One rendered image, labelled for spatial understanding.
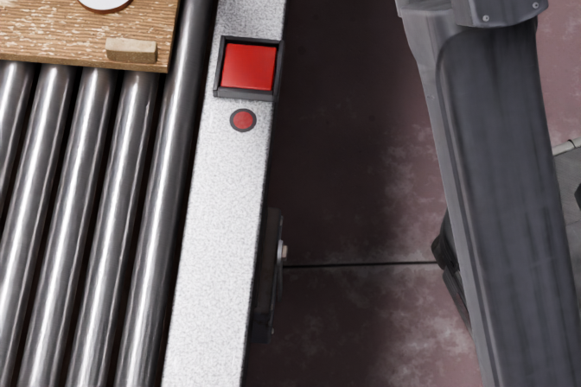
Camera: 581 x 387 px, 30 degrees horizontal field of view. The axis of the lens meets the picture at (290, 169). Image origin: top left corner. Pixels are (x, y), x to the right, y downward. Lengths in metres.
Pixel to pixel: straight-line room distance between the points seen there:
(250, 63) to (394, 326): 0.96
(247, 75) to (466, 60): 0.73
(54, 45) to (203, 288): 0.35
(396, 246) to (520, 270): 1.60
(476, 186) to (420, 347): 1.56
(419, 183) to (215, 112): 1.04
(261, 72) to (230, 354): 0.33
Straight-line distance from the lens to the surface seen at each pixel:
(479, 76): 0.56
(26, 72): 1.32
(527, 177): 0.58
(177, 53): 1.30
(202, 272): 1.18
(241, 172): 1.22
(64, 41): 1.31
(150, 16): 1.31
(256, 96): 1.26
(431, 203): 2.23
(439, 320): 2.14
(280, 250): 1.27
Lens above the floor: 2.02
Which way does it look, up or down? 64 degrees down
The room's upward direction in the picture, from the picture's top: 1 degrees clockwise
